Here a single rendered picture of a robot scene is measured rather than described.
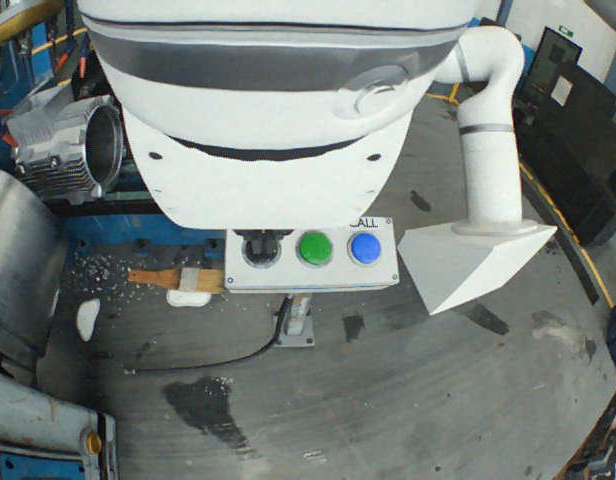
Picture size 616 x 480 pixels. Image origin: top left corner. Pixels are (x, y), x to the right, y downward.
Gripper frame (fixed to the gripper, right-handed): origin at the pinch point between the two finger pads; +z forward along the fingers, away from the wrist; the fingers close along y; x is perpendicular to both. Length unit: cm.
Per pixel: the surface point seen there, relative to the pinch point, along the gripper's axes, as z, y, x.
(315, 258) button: 5.9, -4.7, 1.0
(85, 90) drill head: 22, 45, -43
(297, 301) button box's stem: 18.7, -4.3, 3.8
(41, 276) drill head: 8.5, 28.4, 3.0
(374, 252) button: 5.8, -10.5, 0.5
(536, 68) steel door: 193, -567, -455
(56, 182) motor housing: 18.5, 38.9, -15.4
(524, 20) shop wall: 127, -555, -567
